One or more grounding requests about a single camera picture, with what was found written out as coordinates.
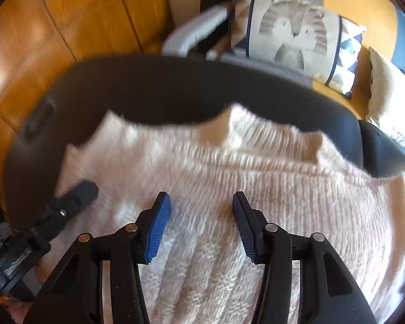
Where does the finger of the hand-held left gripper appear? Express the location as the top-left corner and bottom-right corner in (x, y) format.
(52, 180), (99, 217)

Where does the black table face plug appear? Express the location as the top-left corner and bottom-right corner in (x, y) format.
(23, 97), (55, 140)

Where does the white knit sweater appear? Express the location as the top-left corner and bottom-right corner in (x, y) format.
(54, 104), (405, 324)

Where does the animal print cushion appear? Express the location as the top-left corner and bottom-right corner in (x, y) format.
(229, 0), (368, 99)

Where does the grey yellow blue sofa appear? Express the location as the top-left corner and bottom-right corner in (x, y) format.
(162, 0), (405, 166)

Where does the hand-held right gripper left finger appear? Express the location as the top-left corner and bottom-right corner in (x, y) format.
(22, 191), (171, 324)

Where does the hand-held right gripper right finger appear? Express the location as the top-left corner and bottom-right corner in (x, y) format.
(232, 191), (382, 324)

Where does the deer print cushion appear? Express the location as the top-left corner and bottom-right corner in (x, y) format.
(365, 45), (405, 164)

